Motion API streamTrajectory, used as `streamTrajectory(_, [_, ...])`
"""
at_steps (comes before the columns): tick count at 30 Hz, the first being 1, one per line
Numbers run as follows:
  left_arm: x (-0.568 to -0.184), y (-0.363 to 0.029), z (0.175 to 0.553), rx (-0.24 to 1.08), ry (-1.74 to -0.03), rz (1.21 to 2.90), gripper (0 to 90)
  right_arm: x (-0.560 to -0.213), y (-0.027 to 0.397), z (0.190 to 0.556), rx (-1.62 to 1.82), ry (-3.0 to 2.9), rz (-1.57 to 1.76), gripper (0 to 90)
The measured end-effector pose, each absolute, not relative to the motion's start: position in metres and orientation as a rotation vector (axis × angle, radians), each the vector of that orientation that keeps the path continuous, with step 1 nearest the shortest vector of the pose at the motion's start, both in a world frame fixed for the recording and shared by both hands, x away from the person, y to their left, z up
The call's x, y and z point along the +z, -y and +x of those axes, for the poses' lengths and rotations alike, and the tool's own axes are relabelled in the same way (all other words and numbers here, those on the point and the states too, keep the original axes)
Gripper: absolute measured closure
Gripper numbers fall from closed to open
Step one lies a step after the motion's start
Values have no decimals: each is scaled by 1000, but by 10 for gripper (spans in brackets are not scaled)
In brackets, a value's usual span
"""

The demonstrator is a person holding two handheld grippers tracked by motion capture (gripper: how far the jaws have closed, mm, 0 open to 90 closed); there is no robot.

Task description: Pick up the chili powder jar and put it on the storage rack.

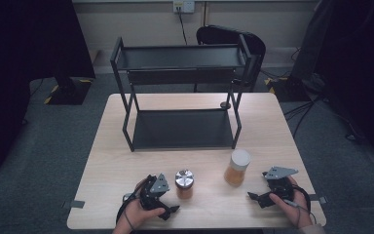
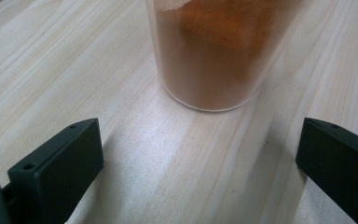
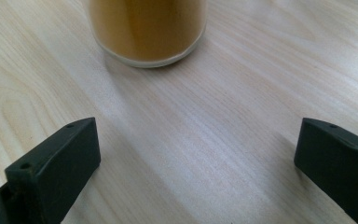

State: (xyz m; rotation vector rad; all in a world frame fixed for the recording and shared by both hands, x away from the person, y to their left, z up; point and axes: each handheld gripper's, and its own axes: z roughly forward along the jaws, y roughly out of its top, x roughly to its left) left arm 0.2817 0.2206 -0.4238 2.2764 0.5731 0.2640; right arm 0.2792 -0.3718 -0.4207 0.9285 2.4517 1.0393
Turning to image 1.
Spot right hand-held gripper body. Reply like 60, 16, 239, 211
263, 166, 299, 201

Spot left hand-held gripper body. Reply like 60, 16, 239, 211
138, 173, 170, 211

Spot metal lid spice jar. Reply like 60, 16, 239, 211
174, 169, 195, 200

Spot white lid spice jar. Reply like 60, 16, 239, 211
223, 148, 251, 187

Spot black metal two-tier rack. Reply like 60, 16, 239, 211
110, 36, 255, 153

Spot person's right hand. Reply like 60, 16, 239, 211
268, 175, 314, 229

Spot person's left hand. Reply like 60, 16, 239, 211
112, 176, 167, 234

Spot grey tape piece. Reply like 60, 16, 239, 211
308, 193, 329, 205
61, 200, 86, 210

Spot black stand base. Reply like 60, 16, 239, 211
264, 76, 313, 102
44, 77, 94, 106

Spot dark curtain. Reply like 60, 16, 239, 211
0, 0, 96, 178
315, 0, 374, 170

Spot black chair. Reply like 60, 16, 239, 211
194, 24, 267, 94

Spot right hand-held gripper cable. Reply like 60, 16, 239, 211
283, 183, 318, 226

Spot hand-held gripper cable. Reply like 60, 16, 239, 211
283, 183, 318, 226
115, 187, 145, 230

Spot left hand-held gripper cable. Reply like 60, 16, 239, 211
115, 187, 145, 230

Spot black floor cables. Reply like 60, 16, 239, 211
283, 94, 327, 139

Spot black power cable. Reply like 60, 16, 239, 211
176, 12, 189, 47

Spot white wall socket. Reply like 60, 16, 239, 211
172, 0, 196, 15

